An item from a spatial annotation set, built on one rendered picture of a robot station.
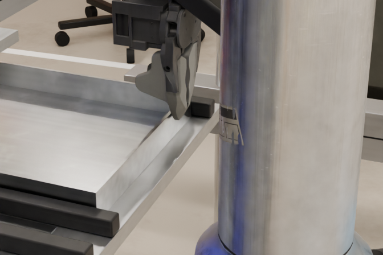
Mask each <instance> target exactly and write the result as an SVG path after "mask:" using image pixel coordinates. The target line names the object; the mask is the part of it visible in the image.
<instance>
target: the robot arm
mask: <svg viewBox="0 0 383 255"><path fill-rule="evenodd" d="M375 9H376V0H122V1H121V0H112V22H113V44H117V45H121V46H129V49H133V50H140V51H146V50H147V49H148V48H156V49H161V50H160V51H156V52H155V53H154V54H153V55H152V63H150V64H149V65H148V67H147V71H146V72H143V73H140V74H138V75H137V76H136V78H135V85H136V87H137V89H138V90H139V91H141V92H143V93H146V94H148V95H150V96H153V97H155V98H158V99H160V100H162V101H165V102H166V103H167V104H168V105H169V109H170V112H171V114H172V116H173V118H174V119H175V120H180V118H182V116H183V115H184V113H185V112H186V110H187V108H188V107H189V105H190V101H191V98H192V93H193V89H194V84H195V77H196V72H197V70H198V62H199V54H200V49H201V22H203V23H204V24H205V25H207V26H208V27H209V28H211V29H212V30H213V31H214V32H216V33H217V34H218V35H219V36H220V37H221V43H220V87H219V174H218V221H217V222H216V223H214V224H213V225H211V226H210V227H209V228H208V229H207V230H205V231H204V232H203V234H202V235H201V236H200V238H199V240H198V242H197V244H196V248H195V254H194V255H383V248H379V249H371V248H370V247H369V245H368V243H367V242H366V241H365V240H364V239H363V238H362V237H361V236H360V235H359V234H358V233H357V232H356V231H355V218H356V207H357V195H358V183H359V176H360V164H361V153H362V141H363V135H364V123H365V111H366V99H367V92H368V81H369V69H370V57H371V51H372V39H373V27H374V16H375Z"/></svg>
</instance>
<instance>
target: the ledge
mask: <svg viewBox="0 0 383 255"><path fill-rule="evenodd" d="M18 41H19V34H18V30H13V29H9V28H1V27H0V53H1V52H2V51H4V50H5V49H7V48H9V47H10V46H12V45H13V44H15V43H16V42H18Z"/></svg>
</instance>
